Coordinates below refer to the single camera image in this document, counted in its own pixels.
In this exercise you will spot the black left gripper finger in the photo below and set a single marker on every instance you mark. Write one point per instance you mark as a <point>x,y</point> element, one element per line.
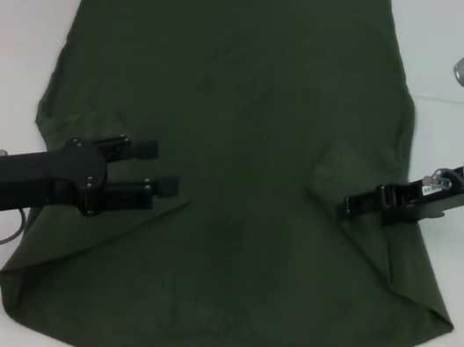
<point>135,195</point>
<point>133,148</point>

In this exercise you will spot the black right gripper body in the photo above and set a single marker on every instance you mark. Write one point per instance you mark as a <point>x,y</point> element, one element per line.
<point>422,205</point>

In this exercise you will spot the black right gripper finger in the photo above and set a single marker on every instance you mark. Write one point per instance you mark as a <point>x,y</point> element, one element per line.
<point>363,217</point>
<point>365,202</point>

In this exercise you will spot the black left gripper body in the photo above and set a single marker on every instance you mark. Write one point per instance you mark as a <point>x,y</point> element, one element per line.
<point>35,180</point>

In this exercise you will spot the dark green shirt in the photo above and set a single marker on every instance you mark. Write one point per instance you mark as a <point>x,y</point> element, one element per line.
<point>245,118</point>

